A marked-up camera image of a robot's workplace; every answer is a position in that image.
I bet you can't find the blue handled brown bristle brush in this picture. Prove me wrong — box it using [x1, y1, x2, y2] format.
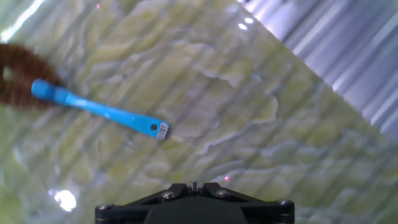
[0, 42, 170, 140]

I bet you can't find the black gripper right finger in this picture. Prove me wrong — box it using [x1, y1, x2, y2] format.
[198, 182, 295, 224]

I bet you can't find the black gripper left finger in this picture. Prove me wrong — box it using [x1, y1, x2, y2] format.
[95, 182, 194, 224]

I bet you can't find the green marble pattern mat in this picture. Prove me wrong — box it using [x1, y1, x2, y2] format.
[0, 0, 398, 224]

